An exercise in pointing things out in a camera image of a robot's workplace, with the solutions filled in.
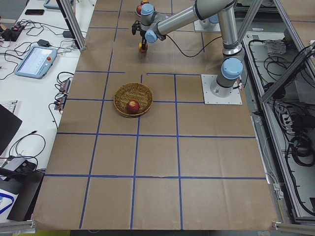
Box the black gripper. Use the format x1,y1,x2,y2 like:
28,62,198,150
131,20,147,42

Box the yellow red apple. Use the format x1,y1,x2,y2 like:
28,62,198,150
138,43,148,53

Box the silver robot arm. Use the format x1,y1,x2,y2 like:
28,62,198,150
131,0,245,98

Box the woven wicker basket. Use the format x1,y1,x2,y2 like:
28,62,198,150
113,83,153,118

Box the dark red apple in basket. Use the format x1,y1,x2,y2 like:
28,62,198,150
127,100,140,115

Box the blue teach pendant tablet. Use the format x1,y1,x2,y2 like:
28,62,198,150
14,46,57,79

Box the black smartphone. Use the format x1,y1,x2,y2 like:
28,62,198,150
25,9,45,15

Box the black laptop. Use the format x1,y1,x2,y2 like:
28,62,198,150
0,105,22,154

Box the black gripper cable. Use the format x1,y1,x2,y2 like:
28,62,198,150
165,33,223,58

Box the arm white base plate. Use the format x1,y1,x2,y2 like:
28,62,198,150
201,74,242,105
194,20,221,33

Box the aluminium frame post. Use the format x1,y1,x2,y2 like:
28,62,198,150
56,0,86,51

